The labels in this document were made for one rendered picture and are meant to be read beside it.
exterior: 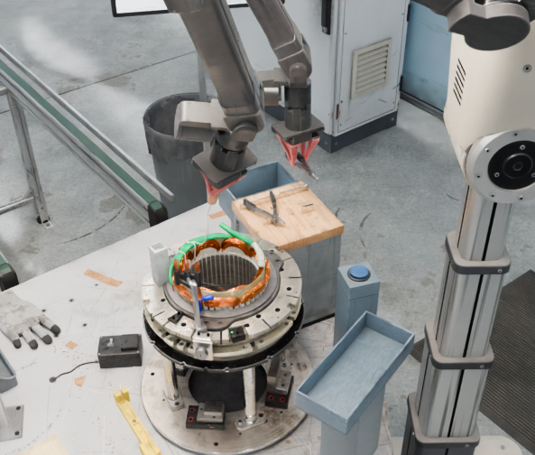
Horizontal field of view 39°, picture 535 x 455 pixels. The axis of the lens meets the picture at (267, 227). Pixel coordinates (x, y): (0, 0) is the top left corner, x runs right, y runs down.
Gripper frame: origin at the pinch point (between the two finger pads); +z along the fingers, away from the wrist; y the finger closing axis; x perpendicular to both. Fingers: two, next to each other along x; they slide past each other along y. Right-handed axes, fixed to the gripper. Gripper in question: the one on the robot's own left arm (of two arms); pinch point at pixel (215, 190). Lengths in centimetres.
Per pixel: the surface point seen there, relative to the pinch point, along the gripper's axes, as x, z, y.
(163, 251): -0.9, 15.0, 8.7
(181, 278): 8.3, 8.1, 12.9
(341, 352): 35.3, 16.2, -6.6
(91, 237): -94, 184, -52
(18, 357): -17, 65, 31
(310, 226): 8.1, 24.4, -27.9
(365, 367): 40.5, 14.6, -7.3
